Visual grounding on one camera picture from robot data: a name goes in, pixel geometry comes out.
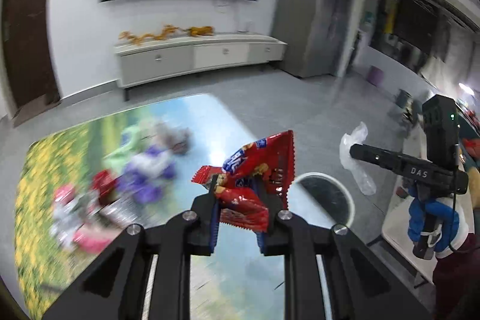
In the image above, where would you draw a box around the red snack wrapper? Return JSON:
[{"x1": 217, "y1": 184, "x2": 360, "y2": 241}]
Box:
[{"x1": 191, "y1": 130, "x2": 295, "y2": 232}]

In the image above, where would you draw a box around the golden dragon ornament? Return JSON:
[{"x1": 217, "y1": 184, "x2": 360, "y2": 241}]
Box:
[{"x1": 119, "y1": 24, "x2": 215, "y2": 46}]

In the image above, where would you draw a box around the red crumpled wrapper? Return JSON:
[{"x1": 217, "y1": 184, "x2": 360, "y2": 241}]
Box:
[{"x1": 92, "y1": 170, "x2": 117, "y2": 206}]

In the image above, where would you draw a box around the purple stool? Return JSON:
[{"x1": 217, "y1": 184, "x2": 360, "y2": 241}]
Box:
[{"x1": 366, "y1": 66, "x2": 384, "y2": 87}]

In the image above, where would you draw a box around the clear plastic bag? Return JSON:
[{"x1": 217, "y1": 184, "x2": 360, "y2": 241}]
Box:
[{"x1": 339, "y1": 122, "x2": 377, "y2": 196}]

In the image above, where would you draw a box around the white round trash bin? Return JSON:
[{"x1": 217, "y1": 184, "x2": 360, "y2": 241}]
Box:
[{"x1": 289, "y1": 172, "x2": 356, "y2": 228}]

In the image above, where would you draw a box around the dark brown door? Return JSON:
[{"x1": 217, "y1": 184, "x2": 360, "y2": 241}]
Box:
[{"x1": 1, "y1": 0, "x2": 60, "y2": 127}]

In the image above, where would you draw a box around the white low tv cabinet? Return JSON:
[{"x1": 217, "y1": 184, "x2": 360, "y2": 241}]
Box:
[{"x1": 115, "y1": 33, "x2": 287, "y2": 101}]

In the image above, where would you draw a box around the right blue white gloved hand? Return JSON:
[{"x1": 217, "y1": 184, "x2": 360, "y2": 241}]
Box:
[{"x1": 408, "y1": 184, "x2": 470, "y2": 259}]

